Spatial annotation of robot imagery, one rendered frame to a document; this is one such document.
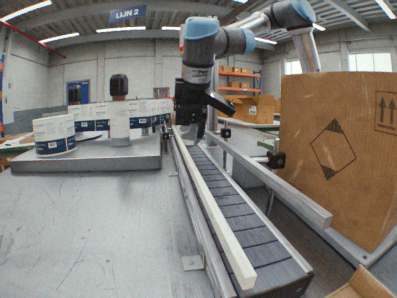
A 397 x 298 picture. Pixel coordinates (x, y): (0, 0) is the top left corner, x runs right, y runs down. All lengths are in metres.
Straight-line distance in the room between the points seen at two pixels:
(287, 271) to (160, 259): 0.18
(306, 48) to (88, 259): 0.86
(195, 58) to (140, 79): 8.04
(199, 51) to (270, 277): 0.41
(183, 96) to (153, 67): 8.06
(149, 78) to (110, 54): 2.01
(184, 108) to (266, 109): 2.16
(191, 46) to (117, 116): 0.49
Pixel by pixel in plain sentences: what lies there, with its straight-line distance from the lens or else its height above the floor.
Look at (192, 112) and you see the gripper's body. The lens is 0.51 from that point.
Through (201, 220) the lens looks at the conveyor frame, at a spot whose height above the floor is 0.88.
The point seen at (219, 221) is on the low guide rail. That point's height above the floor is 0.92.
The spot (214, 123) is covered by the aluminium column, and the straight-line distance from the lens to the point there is 0.99.
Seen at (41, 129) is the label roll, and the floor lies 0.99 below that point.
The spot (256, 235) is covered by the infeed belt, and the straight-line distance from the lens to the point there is 0.29.
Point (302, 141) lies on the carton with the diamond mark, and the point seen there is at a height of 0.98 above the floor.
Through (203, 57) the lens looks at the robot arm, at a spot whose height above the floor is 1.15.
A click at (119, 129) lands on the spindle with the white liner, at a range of 0.84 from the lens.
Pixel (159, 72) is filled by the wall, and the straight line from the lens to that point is 8.49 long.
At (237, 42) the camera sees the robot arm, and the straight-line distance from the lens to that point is 0.50.
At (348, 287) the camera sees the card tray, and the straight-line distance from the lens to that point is 0.32.
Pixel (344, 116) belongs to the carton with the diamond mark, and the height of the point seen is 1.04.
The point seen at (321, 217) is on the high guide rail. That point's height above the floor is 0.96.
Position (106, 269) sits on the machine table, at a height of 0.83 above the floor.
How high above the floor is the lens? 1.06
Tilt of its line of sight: 14 degrees down
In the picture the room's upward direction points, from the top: straight up
